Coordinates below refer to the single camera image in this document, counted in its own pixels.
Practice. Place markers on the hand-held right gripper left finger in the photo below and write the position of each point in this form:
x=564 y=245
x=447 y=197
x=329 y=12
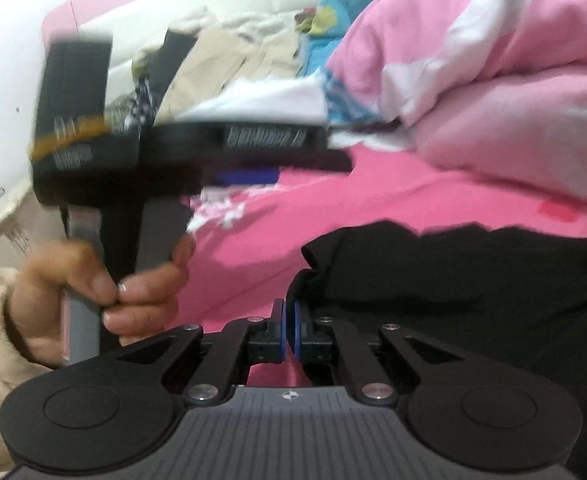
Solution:
x=279 y=332

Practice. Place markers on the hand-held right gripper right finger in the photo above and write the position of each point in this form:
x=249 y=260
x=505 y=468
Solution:
x=298 y=335

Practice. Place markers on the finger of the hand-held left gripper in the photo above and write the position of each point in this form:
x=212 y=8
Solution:
x=253 y=177

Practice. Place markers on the black t-shirt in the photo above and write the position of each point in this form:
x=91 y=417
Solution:
x=448 y=285

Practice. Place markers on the person's left hand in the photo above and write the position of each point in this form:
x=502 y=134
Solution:
x=143 y=302

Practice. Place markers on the white bedside cabinet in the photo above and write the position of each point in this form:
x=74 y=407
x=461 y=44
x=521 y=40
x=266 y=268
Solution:
x=3 y=215

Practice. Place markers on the pink floral blanket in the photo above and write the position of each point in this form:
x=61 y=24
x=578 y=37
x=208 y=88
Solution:
x=373 y=195

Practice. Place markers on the beige pants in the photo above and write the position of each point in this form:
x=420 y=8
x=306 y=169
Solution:
x=223 y=60

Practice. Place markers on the dark grey garment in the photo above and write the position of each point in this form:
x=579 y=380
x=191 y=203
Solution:
x=171 y=65

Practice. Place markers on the white fuzzy towel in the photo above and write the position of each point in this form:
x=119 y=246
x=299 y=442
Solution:
x=253 y=20

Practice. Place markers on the pink and blue duvet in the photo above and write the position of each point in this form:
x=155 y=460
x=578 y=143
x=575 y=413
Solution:
x=498 y=60

